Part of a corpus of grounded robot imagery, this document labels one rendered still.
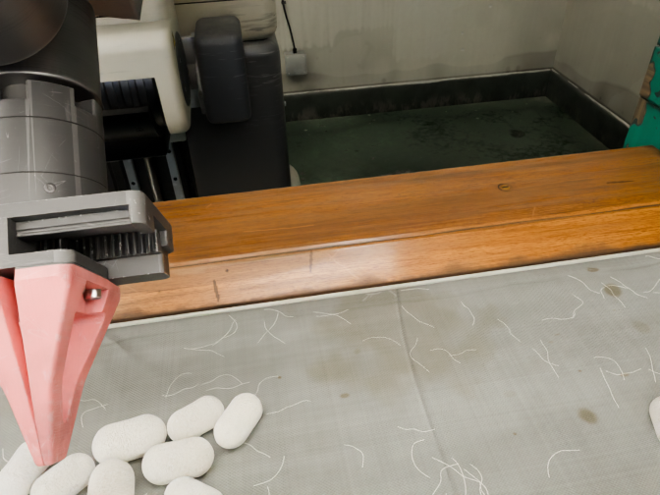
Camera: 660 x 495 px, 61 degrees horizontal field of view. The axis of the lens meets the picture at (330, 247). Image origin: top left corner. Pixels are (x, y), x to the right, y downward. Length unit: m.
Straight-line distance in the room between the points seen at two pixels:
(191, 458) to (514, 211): 0.29
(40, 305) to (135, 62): 0.59
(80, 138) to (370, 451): 0.21
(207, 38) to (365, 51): 1.49
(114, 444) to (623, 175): 0.43
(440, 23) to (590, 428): 2.16
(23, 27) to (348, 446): 0.25
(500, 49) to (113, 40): 1.97
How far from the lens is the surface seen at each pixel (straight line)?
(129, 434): 0.32
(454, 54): 2.48
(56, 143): 0.26
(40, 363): 0.24
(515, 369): 0.37
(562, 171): 0.52
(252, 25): 1.08
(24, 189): 0.25
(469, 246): 0.43
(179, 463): 0.31
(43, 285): 0.23
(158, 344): 0.39
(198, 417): 0.32
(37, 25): 0.25
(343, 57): 2.35
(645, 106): 0.62
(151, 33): 0.79
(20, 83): 0.28
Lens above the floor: 1.01
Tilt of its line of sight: 38 degrees down
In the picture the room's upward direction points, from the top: 2 degrees counter-clockwise
